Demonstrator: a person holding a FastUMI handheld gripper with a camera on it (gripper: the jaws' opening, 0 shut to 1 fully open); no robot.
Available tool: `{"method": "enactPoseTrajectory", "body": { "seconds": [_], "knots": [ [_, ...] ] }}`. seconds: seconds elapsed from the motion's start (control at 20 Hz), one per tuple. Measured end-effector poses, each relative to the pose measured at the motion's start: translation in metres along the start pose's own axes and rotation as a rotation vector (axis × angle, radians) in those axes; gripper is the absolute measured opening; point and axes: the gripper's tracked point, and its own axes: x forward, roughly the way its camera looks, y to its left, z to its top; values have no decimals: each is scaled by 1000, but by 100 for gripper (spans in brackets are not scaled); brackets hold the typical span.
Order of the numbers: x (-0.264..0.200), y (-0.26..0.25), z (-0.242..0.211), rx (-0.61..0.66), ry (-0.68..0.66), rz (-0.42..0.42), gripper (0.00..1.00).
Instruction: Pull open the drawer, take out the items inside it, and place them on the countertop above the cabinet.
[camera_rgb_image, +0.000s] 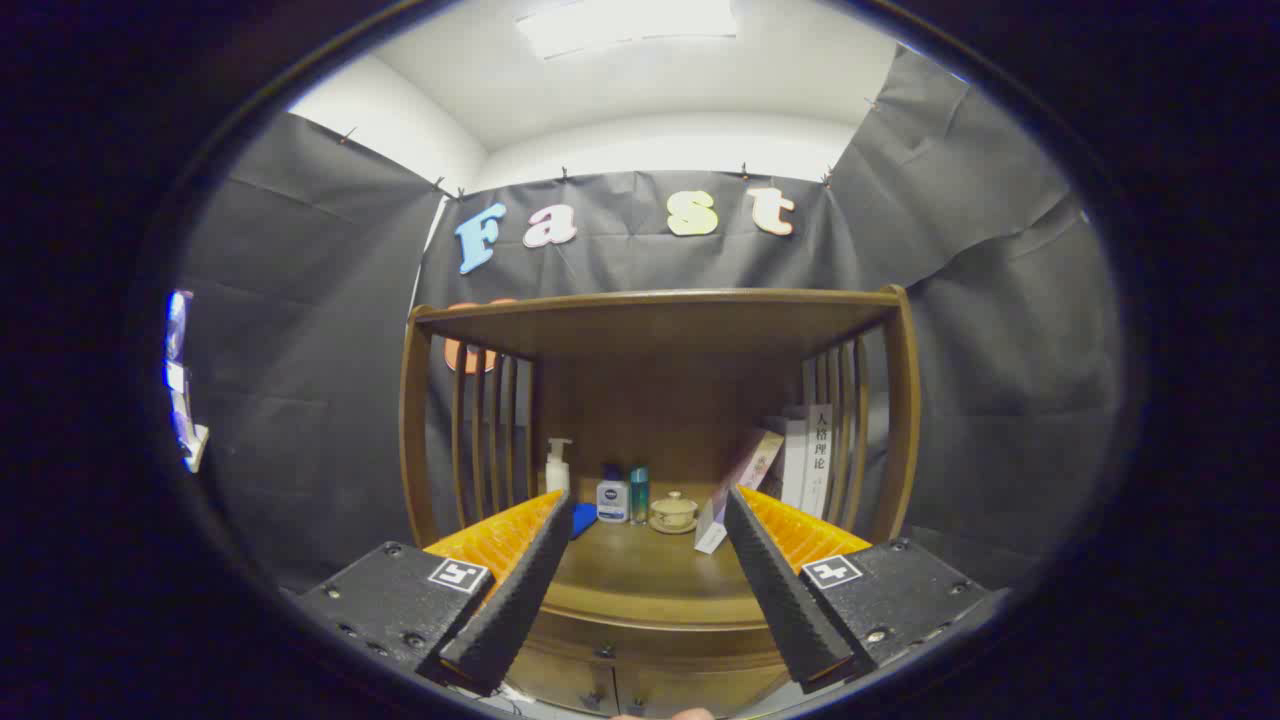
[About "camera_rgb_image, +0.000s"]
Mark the wooden countertop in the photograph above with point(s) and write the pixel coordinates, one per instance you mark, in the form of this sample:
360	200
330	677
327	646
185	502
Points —
650	575

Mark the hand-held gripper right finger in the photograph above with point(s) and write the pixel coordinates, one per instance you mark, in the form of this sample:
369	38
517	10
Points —
790	610

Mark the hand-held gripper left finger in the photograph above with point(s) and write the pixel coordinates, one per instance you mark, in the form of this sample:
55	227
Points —
515	605

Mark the blue cloth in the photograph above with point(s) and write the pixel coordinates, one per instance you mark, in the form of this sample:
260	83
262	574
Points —
583	520

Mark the white pump bottle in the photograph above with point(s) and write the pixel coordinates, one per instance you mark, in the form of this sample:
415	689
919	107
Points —
557	475

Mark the slim teal bottle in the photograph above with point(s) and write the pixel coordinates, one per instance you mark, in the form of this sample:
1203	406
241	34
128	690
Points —
639	495

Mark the cream lidded tea cup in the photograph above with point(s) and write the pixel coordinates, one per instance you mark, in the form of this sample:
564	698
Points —
674	512

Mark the wooden cabinet with slatted shelf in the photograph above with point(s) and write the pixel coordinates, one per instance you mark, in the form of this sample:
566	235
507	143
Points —
650	400

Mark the white lotion bottle blue cap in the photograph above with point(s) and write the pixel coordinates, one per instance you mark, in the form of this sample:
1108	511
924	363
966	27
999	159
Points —
612	500

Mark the pink purple book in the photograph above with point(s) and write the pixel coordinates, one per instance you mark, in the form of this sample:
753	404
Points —
745	475

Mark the white book black characters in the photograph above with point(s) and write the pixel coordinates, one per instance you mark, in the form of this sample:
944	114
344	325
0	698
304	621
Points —
820	470

